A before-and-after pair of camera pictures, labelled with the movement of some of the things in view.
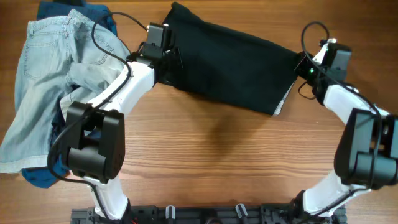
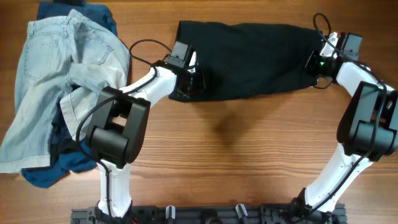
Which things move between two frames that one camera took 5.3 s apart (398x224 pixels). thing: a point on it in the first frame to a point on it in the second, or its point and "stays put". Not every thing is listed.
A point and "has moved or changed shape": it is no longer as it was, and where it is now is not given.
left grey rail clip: [170, 212] stays put
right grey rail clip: [240, 210] stays put
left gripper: [173, 62] to [195, 81]
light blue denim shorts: [63, 58] stays put
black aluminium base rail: [259, 213] stays put
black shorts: [227, 66] has moved or changed shape
